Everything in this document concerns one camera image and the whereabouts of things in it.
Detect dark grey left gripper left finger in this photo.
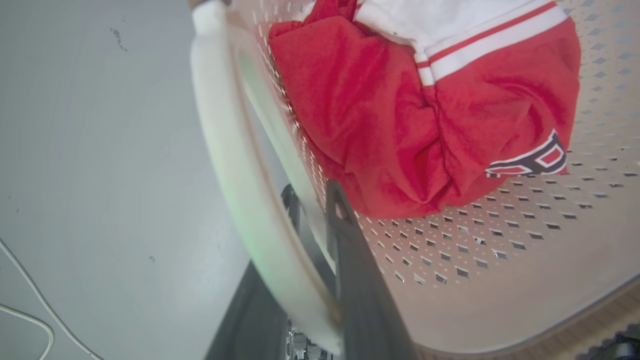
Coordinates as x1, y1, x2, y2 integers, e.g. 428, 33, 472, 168
204, 184, 337, 360

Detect white perforated laundry basket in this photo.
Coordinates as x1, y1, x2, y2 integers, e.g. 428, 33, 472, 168
190, 0, 640, 358

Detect thin white cable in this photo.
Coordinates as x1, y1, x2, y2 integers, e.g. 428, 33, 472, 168
0, 239, 105, 360

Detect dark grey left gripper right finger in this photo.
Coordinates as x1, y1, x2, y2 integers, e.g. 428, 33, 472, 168
325, 179, 420, 360

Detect red and white garment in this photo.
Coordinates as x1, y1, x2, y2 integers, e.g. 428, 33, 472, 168
268, 0, 582, 220

